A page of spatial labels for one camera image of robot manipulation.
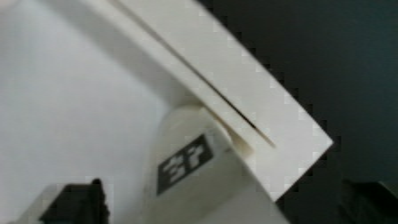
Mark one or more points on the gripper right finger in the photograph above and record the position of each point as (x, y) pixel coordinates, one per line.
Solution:
(368, 204)

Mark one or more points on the white U-shaped obstacle fence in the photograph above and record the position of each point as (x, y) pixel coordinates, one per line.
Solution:
(295, 140)

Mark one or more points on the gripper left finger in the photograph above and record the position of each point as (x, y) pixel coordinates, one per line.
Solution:
(70, 204)

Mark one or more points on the white square table top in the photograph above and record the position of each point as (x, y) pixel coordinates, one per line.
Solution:
(93, 83)

